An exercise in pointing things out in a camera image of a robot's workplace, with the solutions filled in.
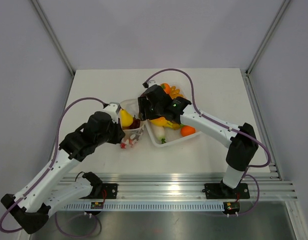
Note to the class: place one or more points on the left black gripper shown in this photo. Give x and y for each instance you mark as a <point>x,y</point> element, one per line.
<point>120,134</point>

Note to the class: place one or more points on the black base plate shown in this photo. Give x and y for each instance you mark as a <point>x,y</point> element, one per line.
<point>220,191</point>
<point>106,190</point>

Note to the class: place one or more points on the right aluminium frame post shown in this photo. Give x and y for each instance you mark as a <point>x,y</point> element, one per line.
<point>283,8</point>

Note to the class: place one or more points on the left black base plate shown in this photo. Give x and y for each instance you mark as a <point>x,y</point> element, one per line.
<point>106,190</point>

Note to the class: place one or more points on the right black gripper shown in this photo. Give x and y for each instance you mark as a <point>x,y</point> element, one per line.
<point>144,103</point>

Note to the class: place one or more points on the aluminium mounting rail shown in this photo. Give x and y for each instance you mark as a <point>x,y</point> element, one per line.
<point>180,181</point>

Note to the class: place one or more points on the orange tangerine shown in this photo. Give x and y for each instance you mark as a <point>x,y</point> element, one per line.
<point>187,130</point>

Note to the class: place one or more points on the left aluminium frame post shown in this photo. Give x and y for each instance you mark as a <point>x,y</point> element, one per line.
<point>53,37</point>

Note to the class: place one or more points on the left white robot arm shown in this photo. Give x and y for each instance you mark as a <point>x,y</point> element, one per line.
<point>32,206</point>

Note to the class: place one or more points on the orange persimmon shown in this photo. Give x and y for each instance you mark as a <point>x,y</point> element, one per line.
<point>165,87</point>

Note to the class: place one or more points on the white plastic food tray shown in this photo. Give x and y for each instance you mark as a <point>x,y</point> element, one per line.
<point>173,142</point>

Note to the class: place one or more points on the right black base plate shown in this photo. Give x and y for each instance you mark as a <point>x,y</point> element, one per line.
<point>220,191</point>

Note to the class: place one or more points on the yellow lemon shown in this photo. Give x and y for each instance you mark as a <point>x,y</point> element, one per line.
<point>126,118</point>

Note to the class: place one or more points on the right small circuit board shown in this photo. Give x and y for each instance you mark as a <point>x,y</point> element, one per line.
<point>232,206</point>

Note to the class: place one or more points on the purple grape bunch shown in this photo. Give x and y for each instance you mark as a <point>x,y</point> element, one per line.
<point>135,124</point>

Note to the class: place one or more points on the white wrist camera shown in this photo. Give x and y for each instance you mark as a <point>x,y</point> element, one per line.
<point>113,109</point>
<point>150,83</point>

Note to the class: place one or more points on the left small circuit board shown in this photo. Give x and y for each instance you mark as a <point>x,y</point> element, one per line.
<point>97,205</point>

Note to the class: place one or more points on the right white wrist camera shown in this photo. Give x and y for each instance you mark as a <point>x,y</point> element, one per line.
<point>150,83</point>

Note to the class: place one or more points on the yellow banana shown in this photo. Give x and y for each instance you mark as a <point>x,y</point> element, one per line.
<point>172,125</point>

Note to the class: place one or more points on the clear zip top bag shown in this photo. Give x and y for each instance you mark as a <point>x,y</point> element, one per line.
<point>131,106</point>

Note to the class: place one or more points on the small circuit board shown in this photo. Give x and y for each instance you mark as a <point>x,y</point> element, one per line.
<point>97,205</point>
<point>232,206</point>

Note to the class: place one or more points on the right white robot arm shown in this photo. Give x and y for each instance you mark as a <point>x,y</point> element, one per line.
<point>239,140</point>

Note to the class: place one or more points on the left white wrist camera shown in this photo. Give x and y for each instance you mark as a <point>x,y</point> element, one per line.
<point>113,109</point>

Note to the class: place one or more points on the yellow orange bell pepper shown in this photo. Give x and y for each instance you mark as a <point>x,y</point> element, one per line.
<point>161,121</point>

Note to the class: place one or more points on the white slotted cable duct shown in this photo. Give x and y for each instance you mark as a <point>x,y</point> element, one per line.
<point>156,206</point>

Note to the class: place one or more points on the aluminium frame post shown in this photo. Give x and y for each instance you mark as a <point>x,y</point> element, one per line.
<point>283,8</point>
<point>53,37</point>

